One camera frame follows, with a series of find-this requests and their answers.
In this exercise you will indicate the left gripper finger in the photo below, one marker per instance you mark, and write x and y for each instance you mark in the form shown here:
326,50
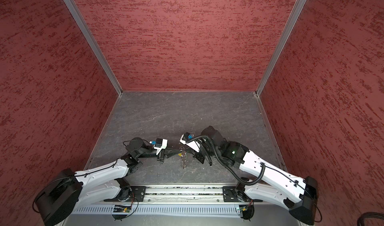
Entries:
172,153
173,150

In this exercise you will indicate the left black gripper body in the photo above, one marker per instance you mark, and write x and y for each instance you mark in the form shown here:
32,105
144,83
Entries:
160,157

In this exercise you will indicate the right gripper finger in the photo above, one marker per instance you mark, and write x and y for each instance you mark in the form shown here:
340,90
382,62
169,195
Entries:
192,153
188,149

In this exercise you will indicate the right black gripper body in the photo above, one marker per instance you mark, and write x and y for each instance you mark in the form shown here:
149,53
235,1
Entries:
200,156

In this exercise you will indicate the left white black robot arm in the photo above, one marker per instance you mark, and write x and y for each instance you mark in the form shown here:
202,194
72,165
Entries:
70,190

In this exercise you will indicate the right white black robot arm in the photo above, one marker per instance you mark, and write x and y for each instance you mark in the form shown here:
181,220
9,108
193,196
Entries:
257,178

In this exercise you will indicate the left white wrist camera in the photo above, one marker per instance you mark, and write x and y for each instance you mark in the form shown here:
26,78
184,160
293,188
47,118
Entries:
159,144

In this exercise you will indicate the aluminium front rail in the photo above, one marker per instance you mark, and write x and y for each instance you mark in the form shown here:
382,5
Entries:
207,193

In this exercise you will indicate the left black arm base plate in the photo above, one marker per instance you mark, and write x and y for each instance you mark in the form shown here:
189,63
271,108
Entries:
133,193

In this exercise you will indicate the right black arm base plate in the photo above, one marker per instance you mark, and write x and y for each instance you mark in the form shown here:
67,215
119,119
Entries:
231,194

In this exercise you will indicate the white slotted cable duct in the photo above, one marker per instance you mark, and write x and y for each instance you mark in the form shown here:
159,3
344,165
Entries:
229,211

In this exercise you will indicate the left aluminium corner post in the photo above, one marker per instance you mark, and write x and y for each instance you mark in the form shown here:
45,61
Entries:
81,23

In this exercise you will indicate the aluminium corner post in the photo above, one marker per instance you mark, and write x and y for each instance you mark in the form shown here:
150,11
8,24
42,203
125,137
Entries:
81,23
290,24

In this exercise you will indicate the right aluminium corner post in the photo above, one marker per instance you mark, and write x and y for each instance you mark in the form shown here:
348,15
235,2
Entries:
290,24

